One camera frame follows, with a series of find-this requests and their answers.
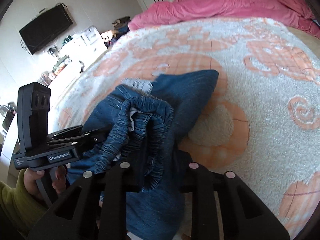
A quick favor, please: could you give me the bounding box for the person's left hand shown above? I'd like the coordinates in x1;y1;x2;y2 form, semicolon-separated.
16;166;68;201

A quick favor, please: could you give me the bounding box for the white desk with clutter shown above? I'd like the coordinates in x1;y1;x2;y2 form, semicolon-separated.
0;52;86;170

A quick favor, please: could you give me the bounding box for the olive green left sleeve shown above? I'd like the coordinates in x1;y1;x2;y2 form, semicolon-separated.
1;172;47;238

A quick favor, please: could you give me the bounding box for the white drawer cabinet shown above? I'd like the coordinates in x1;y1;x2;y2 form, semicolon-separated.
60;25;107;67

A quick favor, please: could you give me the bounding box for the white orange fleece blanket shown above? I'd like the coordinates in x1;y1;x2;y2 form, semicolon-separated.
49;18;319;239

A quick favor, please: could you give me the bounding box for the dark clothes heap on chair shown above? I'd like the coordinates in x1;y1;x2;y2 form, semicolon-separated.
101;16;131;48

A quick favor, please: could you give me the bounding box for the beige bed sheet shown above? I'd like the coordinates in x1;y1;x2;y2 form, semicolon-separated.
287;27;320;57

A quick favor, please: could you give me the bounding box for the pink duvet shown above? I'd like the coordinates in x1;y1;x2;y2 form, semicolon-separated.
129;0;319;37

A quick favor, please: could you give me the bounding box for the black wall television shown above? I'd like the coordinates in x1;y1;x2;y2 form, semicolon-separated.
19;3;73;55

